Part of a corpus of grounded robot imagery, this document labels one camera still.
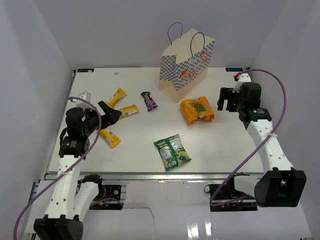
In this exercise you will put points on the yellow snack bar bottom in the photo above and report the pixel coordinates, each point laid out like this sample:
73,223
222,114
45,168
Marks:
110,138

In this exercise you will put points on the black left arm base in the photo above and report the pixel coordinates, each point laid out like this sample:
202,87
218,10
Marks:
111,195

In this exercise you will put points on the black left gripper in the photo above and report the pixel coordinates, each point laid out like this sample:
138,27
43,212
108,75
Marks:
113,117

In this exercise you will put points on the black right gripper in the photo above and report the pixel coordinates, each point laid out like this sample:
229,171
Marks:
227,94

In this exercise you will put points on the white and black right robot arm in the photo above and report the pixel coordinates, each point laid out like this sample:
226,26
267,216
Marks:
281,184

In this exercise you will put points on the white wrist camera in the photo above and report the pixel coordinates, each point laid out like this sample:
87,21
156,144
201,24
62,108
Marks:
241,78
82,99

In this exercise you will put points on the checkered paper bag blue handles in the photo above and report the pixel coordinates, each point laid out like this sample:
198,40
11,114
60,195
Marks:
184,63

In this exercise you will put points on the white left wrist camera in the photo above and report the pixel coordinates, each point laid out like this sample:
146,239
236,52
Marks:
82,99

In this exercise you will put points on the yellow snack bar top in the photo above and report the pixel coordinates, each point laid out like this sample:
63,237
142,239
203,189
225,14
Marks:
119,95

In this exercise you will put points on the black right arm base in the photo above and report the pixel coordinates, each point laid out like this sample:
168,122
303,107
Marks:
229,193

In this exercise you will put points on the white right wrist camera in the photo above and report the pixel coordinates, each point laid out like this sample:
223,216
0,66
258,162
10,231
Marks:
241,78

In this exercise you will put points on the orange mango candy bag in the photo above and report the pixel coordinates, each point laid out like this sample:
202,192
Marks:
197,109

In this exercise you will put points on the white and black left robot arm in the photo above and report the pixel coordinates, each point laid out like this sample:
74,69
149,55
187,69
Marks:
72,196

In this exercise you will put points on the purple brown candy packet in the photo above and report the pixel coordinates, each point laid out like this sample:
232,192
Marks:
150,103

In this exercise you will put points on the yellow snack bar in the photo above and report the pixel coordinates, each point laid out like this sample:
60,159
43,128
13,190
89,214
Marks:
119,95
128,111
110,138

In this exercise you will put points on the green snack bag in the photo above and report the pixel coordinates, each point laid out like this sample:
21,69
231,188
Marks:
172,152

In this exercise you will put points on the yellow snack bar middle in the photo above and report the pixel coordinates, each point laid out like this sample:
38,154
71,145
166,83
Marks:
128,111

